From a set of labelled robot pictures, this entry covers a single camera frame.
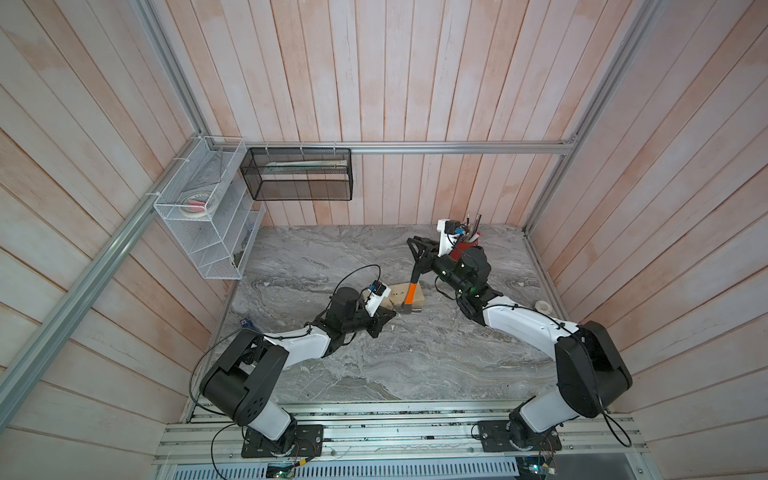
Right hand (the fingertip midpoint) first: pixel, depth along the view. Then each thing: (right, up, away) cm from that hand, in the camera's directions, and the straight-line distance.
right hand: (409, 239), depth 79 cm
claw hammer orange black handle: (0, -19, +5) cm, 20 cm away
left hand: (-4, -22, +8) cm, 24 cm away
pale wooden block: (-1, -17, +18) cm, 25 cm away
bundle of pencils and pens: (+26, +4, +26) cm, 37 cm away
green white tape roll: (+46, -21, +17) cm, 53 cm away
